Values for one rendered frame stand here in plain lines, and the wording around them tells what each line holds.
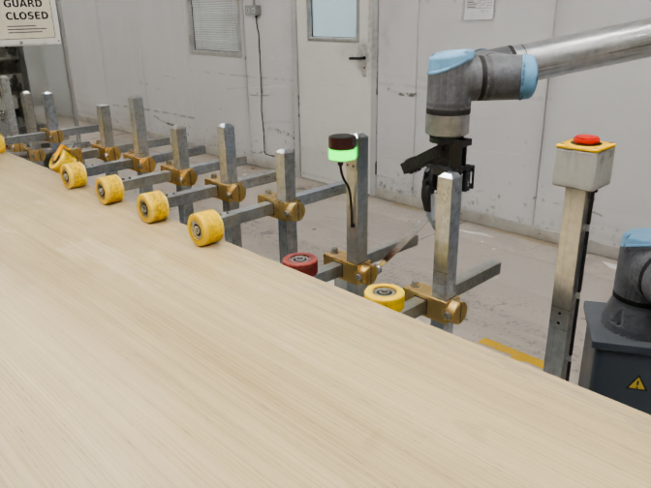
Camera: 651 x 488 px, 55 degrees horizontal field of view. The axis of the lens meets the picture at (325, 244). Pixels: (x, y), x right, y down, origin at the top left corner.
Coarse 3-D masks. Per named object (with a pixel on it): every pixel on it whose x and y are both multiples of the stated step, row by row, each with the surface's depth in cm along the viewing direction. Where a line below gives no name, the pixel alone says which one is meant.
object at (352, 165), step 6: (342, 138) 133; (336, 150) 134; (342, 150) 133; (342, 162) 135; (348, 162) 140; (354, 162) 138; (348, 168) 140; (354, 168) 139; (342, 174) 138; (348, 186) 140
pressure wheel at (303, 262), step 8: (288, 256) 142; (296, 256) 143; (304, 256) 143; (312, 256) 142; (288, 264) 138; (296, 264) 138; (304, 264) 138; (312, 264) 138; (304, 272) 138; (312, 272) 139
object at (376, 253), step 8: (392, 240) 164; (400, 240) 164; (416, 240) 168; (368, 248) 159; (376, 248) 159; (384, 248) 159; (392, 248) 162; (408, 248) 166; (368, 256) 156; (376, 256) 158; (384, 256) 160; (328, 264) 149; (336, 264) 149; (320, 272) 145; (328, 272) 147; (336, 272) 149; (328, 280) 147
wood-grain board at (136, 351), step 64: (0, 192) 199; (64, 192) 198; (0, 256) 147; (64, 256) 146; (128, 256) 146; (192, 256) 145; (256, 256) 144; (0, 320) 116; (64, 320) 116; (128, 320) 115; (192, 320) 115; (256, 320) 114; (320, 320) 114; (384, 320) 114; (0, 384) 96; (64, 384) 96; (128, 384) 95; (192, 384) 95; (256, 384) 95; (320, 384) 95; (384, 384) 94; (448, 384) 94; (512, 384) 94; (0, 448) 82; (64, 448) 82; (128, 448) 82; (192, 448) 81; (256, 448) 81; (320, 448) 81; (384, 448) 81; (448, 448) 81; (512, 448) 80; (576, 448) 80; (640, 448) 80
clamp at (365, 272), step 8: (328, 256) 152; (336, 256) 152; (344, 256) 152; (344, 264) 149; (352, 264) 147; (360, 264) 146; (368, 264) 146; (344, 272) 149; (352, 272) 147; (360, 272) 146; (368, 272) 146; (376, 272) 148; (344, 280) 150; (352, 280) 148; (360, 280) 146; (368, 280) 146
